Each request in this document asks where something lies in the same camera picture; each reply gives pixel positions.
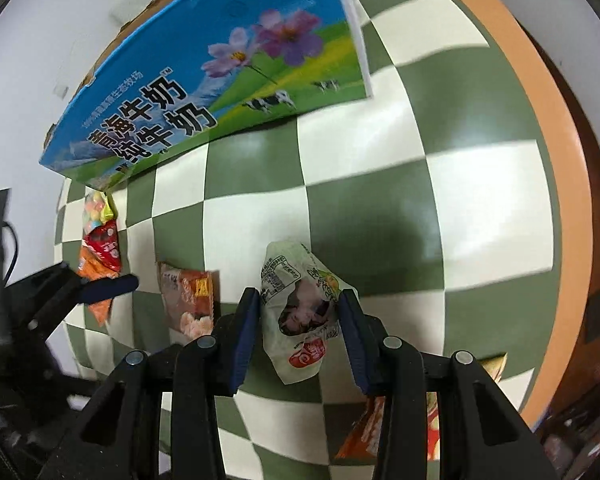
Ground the colourful candy ball bag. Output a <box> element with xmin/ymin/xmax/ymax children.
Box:
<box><xmin>81</xmin><ymin>191</ymin><xmax>119</xmax><ymax>233</ymax></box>

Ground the black cable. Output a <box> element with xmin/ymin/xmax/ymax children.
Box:
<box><xmin>1</xmin><ymin>221</ymin><xmax>20</xmax><ymax>283</ymax></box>

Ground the green white checkered mat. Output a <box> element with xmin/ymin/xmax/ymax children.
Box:
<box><xmin>55</xmin><ymin>0</ymin><xmax>595</xmax><ymax>480</ymax></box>

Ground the printed blue cardboard box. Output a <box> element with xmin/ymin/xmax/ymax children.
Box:
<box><xmin>39</xmin><ymin>0</ymin><xmax>374</xmax><ymax>194</ymax></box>

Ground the white snack packet dark print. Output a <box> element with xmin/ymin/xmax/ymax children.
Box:
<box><xmin>259</xmin><ymin>241</ymin><xmax>359</xmax><ymax>386</ymax></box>

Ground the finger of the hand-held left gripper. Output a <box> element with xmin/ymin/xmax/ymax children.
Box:
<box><xmin>7</xmin><ymin>262</ymin><xmax>140</xmax><ymax>342</ymax></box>

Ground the orange panda print snack packet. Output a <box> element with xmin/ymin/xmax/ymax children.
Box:
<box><xmin>334</xmin><ymin>352</ymin><xmax>509</xmax><ymax>464</ymax></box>

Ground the small red snack packet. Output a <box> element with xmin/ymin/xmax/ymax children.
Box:
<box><xmin>82</xmin><ymin>220</ymin><xmax>121</xmax><ymax>272</ymax></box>

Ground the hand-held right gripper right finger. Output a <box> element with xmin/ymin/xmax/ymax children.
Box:
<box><xmin>336</xmin><ymin>290</ymin><xmax>561</xmax><ymax>480</ymax></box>

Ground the brown pastry snack packet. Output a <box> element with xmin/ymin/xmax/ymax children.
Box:
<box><xmin>157</xmin><ymin>261</ymin><xmax>221</xmax><ymax>346</ymax></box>

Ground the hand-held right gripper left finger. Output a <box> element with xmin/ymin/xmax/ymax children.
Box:
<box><xmin>37</xmin><ymin>287</ymin><xmax>262</xmax><ymax>480</ymax></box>

